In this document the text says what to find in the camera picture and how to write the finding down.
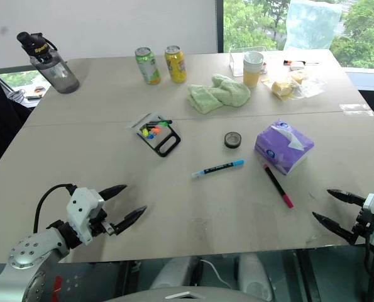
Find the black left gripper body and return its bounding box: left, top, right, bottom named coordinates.
left=89, top=208, right=117, bottom=237

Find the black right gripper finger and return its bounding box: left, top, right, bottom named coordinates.
left=312, top=211, right=359, bottom=247
left=326, top=189, right=367, bottom=207

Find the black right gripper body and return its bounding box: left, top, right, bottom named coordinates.
left=352, top=207, right=374, bottom=244

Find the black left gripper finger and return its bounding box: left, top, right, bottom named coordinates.
left=98, top=184, right=128, bottom=201
left=112, top=205, right=148, bottom=237

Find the pink black marker pen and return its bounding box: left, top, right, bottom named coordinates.
left=263, top=164, right=294, bottom=209

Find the black rack with coloured markers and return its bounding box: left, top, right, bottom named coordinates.
left=126, top=112, right=182, bottom=158

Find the light blue marker pen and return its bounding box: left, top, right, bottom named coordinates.
left=191, top=159, right=246, bottom=179

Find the clear acrylic box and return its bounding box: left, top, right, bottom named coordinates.
left=228, top=45, right=268, bottom=77

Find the black table leg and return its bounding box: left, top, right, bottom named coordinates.
left=294, top=248, right=322, bottom=302

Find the grey rounded shape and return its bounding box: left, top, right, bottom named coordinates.
left=236, top=252, right=274, bottom=302
left=148, top=255, right=206, bottom=291

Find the purple tissue pack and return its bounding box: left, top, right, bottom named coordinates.
left=254, top=118, right=316, bottom=176

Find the clear plastic bag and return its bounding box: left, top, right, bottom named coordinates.
left=261, top=69, right=327, bottom=102

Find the yellow bread bun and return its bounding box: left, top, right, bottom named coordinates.
left=271, top=79, right=294, bottom=96

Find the green drink can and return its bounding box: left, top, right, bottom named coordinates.
left=135, top=47, right=162, bottom=86

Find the grey sports water bottle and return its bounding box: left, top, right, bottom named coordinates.
left=16, top=31, right=80, bottom=95

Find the yellow drink can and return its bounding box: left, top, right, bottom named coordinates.
left=164, top=45, right=187, bottom=84

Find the black orange marker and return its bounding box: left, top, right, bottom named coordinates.
left=283, top=59, right=321, bottom=66

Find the light green towel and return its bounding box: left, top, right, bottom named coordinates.
left=187, top=74, right=252, bottom=115

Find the white yellow paper cup stack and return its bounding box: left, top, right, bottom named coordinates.
left=243, top=51, right=265, bottom=89

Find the translucent blue plastic cover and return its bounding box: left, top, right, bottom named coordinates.
left=282, top=0, right=343, bottom=52

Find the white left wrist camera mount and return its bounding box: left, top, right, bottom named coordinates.
left=66, top=187, right=106, bottom=245

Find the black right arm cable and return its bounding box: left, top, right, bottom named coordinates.
left=363, top=235, right=374, bottom=302

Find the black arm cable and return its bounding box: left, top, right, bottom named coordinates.
left=363, top=235, right=374, bottom=302
left=33, top=183, right=78, bottom=234

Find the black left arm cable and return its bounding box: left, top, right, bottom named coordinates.
left=33, top=183, right=78, bottom=234

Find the thin white cable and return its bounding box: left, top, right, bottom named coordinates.
left=200, top=259, right=235, bottom=289

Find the dark window frame post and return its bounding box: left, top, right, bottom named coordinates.
left=216, top=0, right=224, bottom=53

